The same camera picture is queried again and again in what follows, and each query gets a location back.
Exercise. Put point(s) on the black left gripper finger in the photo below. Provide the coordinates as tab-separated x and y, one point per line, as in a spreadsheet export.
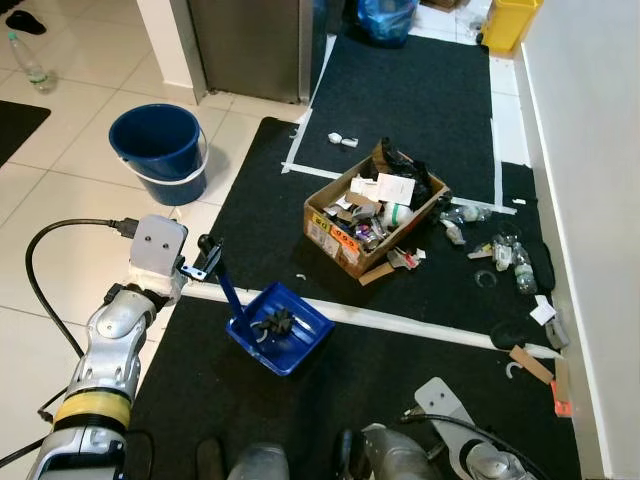
207	261
208	275

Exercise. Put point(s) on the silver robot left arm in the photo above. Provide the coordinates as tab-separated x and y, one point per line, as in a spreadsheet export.
110	340

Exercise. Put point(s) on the black floor mat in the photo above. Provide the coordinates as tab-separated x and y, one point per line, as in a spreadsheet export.
270	230
420	100
350	420
18	130

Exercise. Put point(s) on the black crumpled rubbish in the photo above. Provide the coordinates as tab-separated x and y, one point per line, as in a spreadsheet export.
275	323

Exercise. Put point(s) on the cardboard box of rubbish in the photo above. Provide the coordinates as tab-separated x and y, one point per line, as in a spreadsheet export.
330	235

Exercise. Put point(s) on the blue plastic bucket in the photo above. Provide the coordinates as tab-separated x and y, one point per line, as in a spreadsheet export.
155	125

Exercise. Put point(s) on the white crumpled paper ball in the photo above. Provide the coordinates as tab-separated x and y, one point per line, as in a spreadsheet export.
335	139

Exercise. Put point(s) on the dark shoe insole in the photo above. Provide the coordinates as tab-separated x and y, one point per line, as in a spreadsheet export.
210	462

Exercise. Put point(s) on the white plastic cup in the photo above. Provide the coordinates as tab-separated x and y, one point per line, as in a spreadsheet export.
398	215

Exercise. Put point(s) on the red white wrapper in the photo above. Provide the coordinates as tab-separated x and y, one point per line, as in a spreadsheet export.
405	260

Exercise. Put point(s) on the white tape strip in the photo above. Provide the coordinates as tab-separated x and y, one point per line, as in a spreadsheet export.
400	322

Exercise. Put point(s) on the white paper card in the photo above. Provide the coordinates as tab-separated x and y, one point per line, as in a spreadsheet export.
395	188

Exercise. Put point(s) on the white paper scrap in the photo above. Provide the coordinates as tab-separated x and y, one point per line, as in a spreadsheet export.
542	310

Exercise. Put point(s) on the black plastic bag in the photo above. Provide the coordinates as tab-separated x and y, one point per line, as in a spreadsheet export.
395	158

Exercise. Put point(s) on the grey steel fridge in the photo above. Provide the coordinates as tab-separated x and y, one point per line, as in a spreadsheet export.
250	50

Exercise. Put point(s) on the orange cardboard piece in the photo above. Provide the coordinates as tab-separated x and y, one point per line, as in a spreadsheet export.
562	403

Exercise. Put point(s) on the brown cardboard strip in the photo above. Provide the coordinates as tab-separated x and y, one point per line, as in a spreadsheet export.
530	365

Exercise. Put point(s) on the black rubbish lump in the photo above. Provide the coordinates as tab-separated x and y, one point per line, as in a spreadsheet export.
508	336

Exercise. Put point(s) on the crushed clear plastic bottle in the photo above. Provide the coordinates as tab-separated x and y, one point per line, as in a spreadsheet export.
453	233

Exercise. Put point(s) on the clear water bottle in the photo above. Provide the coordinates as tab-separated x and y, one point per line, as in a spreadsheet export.
30	65

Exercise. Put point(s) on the silver robot right leg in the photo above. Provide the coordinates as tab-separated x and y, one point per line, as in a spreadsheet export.
400	458

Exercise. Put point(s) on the black slipper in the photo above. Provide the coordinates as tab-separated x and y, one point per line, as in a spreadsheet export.
25	22

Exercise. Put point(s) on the blue plastic bag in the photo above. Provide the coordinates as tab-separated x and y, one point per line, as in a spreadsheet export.
388	20

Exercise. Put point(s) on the small open cardboard box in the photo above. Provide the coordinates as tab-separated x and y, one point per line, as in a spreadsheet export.
440	5

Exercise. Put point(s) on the yellow plastic bin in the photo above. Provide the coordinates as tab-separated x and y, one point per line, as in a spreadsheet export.
510	25

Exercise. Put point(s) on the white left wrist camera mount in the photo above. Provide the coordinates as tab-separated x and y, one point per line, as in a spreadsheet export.
158	245

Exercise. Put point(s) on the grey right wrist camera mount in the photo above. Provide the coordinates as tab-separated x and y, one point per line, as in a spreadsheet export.
445	410

